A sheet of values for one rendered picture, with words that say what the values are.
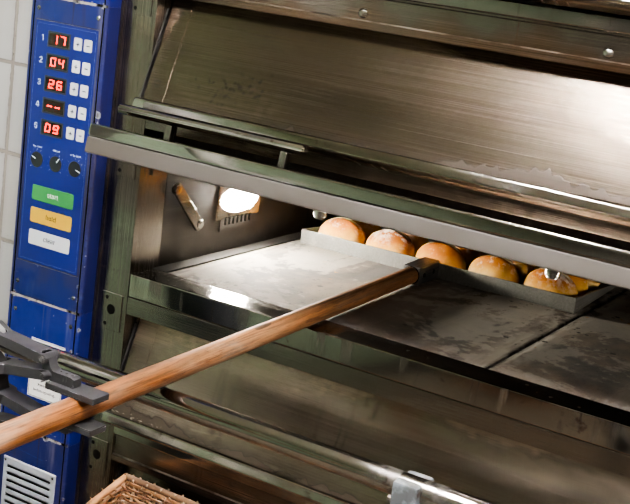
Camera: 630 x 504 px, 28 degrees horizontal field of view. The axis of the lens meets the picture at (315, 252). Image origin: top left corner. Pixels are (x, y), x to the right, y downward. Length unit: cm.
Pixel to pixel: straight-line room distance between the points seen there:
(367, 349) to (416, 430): 14
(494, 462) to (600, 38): 61
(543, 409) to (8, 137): 103
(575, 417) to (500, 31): 53
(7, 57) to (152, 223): 38
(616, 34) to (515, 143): 19
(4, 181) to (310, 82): 64
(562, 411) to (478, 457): 16
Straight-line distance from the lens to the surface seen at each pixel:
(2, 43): 221
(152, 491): 210
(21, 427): 137
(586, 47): 167
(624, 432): 172
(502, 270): 227
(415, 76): 178
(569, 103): 170
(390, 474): 144
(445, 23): 175
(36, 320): 218
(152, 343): 209
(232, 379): 201
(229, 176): 175
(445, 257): 231
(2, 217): 224
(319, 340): 188
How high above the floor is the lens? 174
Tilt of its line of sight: 14 degrees down
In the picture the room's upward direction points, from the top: 8 degrees clockwise
